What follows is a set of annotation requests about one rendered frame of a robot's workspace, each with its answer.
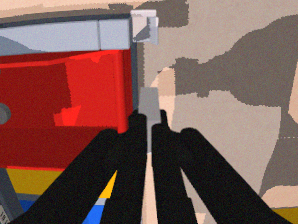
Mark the red bin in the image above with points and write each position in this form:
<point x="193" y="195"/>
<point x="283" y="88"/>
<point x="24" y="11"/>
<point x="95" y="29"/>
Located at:
<point x="57" y="110"/>

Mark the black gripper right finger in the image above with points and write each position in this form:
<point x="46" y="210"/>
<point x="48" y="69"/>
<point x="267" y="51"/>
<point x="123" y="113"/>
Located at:
<point x="226" y="195"/>

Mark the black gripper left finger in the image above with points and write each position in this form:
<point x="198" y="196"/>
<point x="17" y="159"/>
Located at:
<point x="70" y="198"/>

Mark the dark grey metal shelf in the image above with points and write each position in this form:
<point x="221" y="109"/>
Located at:
<point x="19" y="189"/>

